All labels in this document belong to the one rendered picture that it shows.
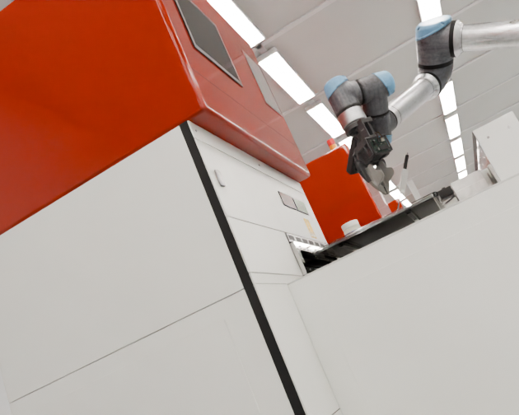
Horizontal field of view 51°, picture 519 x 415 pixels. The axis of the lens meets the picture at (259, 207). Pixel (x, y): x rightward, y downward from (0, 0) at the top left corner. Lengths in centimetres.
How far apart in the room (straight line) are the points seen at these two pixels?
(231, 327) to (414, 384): 41
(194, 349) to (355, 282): 39
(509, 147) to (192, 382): 86
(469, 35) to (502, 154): 66
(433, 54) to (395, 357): 105
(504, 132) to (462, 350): 49
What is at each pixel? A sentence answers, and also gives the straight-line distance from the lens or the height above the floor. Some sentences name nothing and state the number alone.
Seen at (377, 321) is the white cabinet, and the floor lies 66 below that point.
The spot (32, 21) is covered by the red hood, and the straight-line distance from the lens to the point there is 165.
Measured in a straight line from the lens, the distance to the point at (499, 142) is 134.
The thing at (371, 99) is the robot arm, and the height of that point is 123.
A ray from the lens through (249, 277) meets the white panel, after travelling 113.
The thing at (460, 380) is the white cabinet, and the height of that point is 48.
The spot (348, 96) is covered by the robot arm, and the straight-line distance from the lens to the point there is 158.
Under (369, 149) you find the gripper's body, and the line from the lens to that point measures 151.
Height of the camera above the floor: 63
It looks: 17 degrees up
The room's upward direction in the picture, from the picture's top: 23 degrees counter-clockwise
